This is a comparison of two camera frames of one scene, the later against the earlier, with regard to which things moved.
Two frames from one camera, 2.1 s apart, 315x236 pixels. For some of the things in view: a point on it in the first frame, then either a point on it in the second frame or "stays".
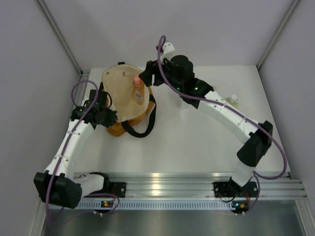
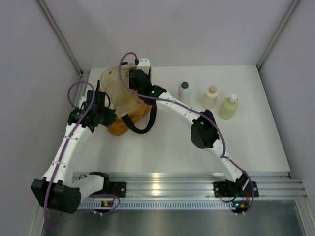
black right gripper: [146, 76] → [131, 85]
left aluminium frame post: [81, 91] stays
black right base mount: [233, 189] stays
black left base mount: [118, 189] stays
